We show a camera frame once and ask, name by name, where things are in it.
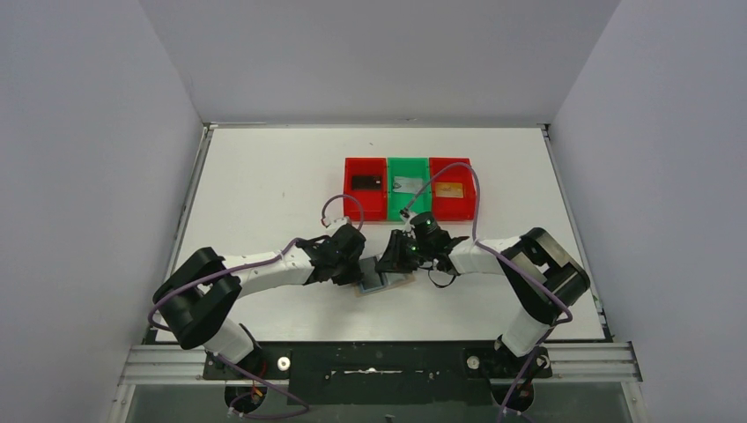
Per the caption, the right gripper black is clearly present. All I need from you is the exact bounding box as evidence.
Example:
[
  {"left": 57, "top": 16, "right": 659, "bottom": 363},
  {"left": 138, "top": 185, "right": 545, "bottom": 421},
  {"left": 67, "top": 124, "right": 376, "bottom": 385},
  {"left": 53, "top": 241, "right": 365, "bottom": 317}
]
[{"left": 376, "top": 229, "right": 433, "bottom": 273}]

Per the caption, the beige card holder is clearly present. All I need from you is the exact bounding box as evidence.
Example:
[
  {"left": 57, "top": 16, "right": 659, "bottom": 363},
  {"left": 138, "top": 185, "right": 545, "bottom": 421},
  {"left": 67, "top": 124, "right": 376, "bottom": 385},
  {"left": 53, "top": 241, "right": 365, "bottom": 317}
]
[{"left": 355, "top": 256, "right": 416, "bottom": 297}]

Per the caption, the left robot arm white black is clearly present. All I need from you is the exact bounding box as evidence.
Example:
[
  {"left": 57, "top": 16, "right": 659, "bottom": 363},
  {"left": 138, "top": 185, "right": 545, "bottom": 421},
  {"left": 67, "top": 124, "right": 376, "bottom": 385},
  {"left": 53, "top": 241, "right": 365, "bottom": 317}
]
[{"left": 148, "top": 223, "right": 366, "bottom": 376}]

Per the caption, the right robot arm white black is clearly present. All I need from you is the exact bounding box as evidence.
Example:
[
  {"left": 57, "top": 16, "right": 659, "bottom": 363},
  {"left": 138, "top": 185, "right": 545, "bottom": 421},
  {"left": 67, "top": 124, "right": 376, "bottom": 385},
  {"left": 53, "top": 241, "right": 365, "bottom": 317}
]
[{"left": 375, "top": 212, "right": 591, "bottom": 376}]

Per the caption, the silver card in bin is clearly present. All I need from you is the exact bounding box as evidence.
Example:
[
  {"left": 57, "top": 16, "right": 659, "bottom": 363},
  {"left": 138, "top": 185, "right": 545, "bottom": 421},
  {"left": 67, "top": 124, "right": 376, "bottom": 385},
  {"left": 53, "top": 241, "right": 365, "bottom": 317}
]
[{"left": 391, "top": 176, "right": 424, "bottom": 194}]

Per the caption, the black card in bin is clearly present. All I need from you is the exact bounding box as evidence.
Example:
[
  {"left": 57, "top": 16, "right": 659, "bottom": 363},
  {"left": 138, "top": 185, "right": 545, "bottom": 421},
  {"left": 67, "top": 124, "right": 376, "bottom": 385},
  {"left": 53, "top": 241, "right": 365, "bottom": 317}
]
[{"left": 351, "top": 174, "right": 382, "bottom": 191}]

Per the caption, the gold card in bin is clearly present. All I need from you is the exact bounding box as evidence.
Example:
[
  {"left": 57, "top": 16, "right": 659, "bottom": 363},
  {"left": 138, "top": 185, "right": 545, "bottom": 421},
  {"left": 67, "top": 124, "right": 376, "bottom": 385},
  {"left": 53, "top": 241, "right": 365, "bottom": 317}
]
[{"left": 434, "top": 182, "right": 464, "bottom": 198}]

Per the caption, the left red bin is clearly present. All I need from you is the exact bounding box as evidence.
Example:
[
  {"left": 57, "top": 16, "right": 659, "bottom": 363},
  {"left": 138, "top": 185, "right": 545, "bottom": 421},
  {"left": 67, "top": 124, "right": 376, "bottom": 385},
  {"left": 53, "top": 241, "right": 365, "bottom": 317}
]
[{"left": 343, "top": 157, "right": 388, "bottom": 222}]

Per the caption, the red bin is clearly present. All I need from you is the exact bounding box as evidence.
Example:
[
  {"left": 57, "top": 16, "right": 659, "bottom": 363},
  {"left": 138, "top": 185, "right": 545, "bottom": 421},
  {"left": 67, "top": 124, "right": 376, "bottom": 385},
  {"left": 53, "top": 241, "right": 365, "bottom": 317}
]
[
  {"left": 343, "top": 157, "right": 388, "bottom": 222},
  {"left": 431, "top": 166, "right": 476, "bottom": 222}
]

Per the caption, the right red bin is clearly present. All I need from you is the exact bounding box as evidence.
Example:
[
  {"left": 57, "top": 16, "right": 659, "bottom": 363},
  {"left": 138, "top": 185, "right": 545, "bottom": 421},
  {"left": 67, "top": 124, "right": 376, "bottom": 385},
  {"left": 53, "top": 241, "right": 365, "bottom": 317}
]
[{"left": 431, "top": 166, "right": 476, "bottom": 222}]

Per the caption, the green bin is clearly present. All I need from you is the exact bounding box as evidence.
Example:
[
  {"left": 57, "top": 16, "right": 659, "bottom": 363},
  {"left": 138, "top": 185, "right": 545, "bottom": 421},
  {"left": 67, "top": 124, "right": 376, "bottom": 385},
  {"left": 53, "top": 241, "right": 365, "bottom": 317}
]
[{"left": 387, "top": 157, "right": 431, "bottom": 221}]

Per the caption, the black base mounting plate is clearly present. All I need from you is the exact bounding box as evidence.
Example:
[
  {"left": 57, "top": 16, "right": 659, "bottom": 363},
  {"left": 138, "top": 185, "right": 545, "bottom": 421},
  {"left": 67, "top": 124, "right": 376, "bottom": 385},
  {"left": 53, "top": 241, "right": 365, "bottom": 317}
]
[{"left": 203, "top": 340, "right": 553, "bottom": 405}]

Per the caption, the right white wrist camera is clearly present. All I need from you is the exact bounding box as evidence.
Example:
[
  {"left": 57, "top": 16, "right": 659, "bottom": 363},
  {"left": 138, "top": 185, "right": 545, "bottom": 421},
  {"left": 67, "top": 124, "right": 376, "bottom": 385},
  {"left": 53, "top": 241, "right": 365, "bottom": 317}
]
[{"left": 399, "top": 209, "right": 418, "bottom": 226}]

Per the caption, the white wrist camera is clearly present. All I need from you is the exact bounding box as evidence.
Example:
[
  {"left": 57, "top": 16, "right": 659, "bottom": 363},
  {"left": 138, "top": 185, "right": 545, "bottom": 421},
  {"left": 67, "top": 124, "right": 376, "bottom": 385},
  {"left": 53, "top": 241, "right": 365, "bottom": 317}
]
[
  {"left": 322, "top": 216, "right": 351, "bottom": 231},
  {"left": 399, "top": 209, "right": 418, "bottom": 226}
]

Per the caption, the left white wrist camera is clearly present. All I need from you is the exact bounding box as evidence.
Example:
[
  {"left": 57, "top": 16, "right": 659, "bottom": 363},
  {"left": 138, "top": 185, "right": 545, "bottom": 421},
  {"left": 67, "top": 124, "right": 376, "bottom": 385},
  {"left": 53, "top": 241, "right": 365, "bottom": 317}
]
[{"left": 322, "top": 216, "right": 351, "bottom": 231}]

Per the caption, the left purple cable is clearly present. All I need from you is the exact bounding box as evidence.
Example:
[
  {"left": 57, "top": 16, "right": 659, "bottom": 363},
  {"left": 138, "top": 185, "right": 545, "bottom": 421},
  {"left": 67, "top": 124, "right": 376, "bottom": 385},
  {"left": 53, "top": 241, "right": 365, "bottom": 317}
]
[{"left": 146, "top": 194, "right": 366, "bottom": 421}]

